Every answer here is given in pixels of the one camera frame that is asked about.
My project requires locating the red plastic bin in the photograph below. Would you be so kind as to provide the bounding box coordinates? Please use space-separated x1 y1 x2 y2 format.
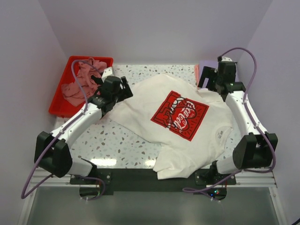
49 56 113 118

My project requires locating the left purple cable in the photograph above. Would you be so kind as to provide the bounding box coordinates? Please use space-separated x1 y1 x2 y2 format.
21 60 104 199

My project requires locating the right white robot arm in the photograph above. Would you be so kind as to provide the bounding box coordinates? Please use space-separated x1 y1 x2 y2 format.
195 57 278 185

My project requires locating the folded purple t-shirt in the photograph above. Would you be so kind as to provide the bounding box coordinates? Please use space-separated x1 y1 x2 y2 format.
197 59 238 90

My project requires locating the white t-shirt red print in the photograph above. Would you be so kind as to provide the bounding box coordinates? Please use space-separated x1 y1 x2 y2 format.
109 74 233 180

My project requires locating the pink crumpled t-shirt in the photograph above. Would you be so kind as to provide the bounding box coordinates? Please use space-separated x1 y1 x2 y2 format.
61 58 107 107

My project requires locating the black garment in bin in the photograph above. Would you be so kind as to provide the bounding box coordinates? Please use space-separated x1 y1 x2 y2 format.
91 75 103 85

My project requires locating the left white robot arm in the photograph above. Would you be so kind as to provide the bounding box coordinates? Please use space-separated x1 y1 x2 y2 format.
34 75 133 184

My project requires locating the aluminium extrusion rail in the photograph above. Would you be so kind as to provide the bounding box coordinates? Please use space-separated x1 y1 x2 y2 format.
29 169 278 188

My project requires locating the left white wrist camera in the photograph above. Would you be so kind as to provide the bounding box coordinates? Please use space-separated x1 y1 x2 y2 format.
101 67 113 80

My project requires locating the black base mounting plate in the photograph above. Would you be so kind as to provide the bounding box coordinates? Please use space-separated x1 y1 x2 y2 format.
70 168 237 198

